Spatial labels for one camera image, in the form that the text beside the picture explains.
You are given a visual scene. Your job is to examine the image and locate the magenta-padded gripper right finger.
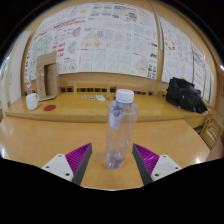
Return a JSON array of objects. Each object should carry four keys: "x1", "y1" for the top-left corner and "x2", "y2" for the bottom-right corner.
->
[{"x1": 131, "y1": 143, "x2": 183, "y2": 186}]

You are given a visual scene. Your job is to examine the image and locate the brown cardboard box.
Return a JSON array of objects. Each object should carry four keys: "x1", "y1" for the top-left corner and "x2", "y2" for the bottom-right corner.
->
[{"x1": 35, "y1": 50, "x2": 60, "y2": 102}]

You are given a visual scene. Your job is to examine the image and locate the black bag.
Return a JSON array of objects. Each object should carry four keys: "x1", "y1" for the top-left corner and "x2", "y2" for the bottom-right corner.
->
[{"x1": 165, "y1": 77, "x2": 209, "y2": 115}]

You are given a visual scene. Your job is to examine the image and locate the printed paper posters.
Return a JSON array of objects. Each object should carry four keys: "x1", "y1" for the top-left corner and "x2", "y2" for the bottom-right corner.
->
[{"x1": 23, "y1": 2, "x2": 216, "y2": 104}]

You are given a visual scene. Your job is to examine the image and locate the wooden slatted railing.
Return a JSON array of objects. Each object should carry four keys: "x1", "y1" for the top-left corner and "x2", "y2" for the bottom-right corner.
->
[{"x1": 59, "y1": 81, "x2": 168, "y2": 97}]

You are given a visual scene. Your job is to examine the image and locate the white ceramic mug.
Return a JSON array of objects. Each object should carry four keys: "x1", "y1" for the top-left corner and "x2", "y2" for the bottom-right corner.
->
[{"x1": 25, "y1": 92, "x2": 40, "y2": 111}]

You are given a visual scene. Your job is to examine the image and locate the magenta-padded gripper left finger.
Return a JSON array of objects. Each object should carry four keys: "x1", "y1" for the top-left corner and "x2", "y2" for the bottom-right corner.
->
[{"x1": 41, "y1": 142, "x2": 93, "y2": 186}]

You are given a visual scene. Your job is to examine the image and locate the wooden lattice chair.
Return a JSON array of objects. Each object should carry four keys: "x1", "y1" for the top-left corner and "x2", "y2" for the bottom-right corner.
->
[{"x1": 199, "y1": 111, "x2": 224, "y2": 150}]

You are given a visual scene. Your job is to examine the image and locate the clear plastic bottle white cap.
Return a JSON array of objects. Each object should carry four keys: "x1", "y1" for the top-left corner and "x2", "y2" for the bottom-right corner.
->
[{"x1": 104, "y1": 88, "x2": 140, "y2": 170}]

